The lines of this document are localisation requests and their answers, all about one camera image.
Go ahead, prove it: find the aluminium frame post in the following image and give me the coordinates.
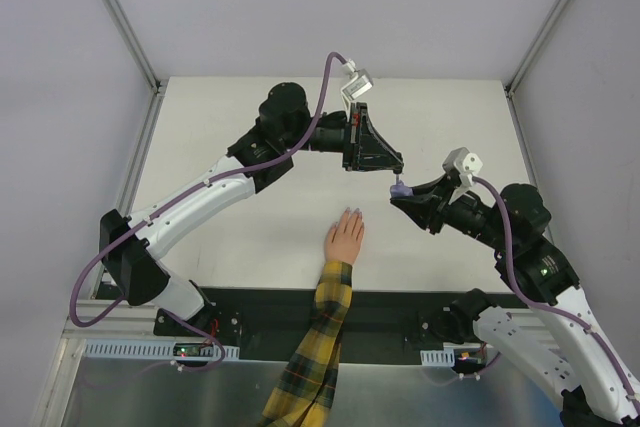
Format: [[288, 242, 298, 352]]
[[75, 0, 167, 94], [503, 0, 606, 97]]

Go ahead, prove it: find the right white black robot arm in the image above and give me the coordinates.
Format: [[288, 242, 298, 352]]
[[390, 174, 639, 426]]

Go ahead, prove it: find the yellow plaid sleeve forearm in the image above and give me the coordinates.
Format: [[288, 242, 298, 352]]
[[259, 262, 353, 426]]

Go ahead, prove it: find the white cable duct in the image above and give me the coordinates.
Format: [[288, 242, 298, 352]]
[[84, 339, 240, 362], [420, 348, 456, 368]]

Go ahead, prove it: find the left white cable duct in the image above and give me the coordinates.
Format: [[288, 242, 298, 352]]
[[84, 339, 240, 362]]

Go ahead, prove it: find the purple nail polish bottle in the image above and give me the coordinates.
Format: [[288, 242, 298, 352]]
[[390, 182, 413, 198]]

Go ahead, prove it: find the right aluminium frame post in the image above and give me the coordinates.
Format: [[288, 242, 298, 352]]
[[503, 0, 606, 97]]

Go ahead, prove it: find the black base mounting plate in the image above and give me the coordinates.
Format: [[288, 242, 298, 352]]
[[204, 287, 462, 365]]

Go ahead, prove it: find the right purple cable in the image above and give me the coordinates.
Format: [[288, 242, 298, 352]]
[[474, 177, 640, 398]]

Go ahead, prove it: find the right white cable duct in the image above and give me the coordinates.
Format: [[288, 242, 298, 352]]
[[420, 348, 456, 368]]

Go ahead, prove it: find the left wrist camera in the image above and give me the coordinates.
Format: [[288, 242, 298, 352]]
[[340, 59, 373, 113]]

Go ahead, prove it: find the left aluminium frame post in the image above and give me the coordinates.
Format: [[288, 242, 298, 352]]
[[75, 0, 167, 94]]

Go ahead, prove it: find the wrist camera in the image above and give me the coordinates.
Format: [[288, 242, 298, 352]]
[[340, 59, 373, 113], [442, 147, 484, 201]]

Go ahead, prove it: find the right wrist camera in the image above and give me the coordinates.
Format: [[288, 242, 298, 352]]
[[442, 147, 484, 201]]

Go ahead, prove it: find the mannequin hand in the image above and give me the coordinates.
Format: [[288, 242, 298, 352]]
[[324, 209, 365, 266]]

